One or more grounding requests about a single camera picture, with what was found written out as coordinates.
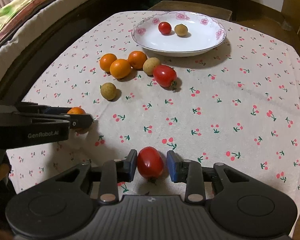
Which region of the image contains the cherry print tablecloth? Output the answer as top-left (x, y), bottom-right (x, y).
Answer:
top-left (8, 11), bottom-right (300, 208)

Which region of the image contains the orange mandarin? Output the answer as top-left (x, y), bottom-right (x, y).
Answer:
top-left (110, 59), bottom-right (132, 79)
top-left (99, 53), bottom-right (117, 72)
top-left (67, 107), bottom-right (90, 134)
top-left (127, 51), bottom-right (147, 69)

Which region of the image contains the round red cherry tomato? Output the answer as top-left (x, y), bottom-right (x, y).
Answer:
top-left (158, 22), bottom-right (172, 35)

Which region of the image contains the tan longan with stem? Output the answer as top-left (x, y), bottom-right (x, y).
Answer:
top-left (174, 24), bottom-right (188, 37)

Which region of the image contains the tan longan back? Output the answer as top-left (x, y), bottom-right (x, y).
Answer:
top-left (142, 57), bottom-right (161, 76)

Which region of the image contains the grey bed mattress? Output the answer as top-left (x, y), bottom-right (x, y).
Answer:
top-left (0, 0), bottom-right (88, 81)

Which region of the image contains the white floral ceramic plate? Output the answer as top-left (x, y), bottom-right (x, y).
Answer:
top-left (132, 11), bottom-right (226, 57)

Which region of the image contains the orange mandarin back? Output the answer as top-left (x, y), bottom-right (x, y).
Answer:
top-left (127, 51), bottom-right (147, 69)

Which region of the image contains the orange mandarin front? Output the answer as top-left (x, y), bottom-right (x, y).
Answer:
top-left (67, 107), bottom-right (90, 134)

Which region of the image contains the dark wooden stool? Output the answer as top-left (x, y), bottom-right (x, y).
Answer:
top-left (149, 0), bottom-right (232, 21)

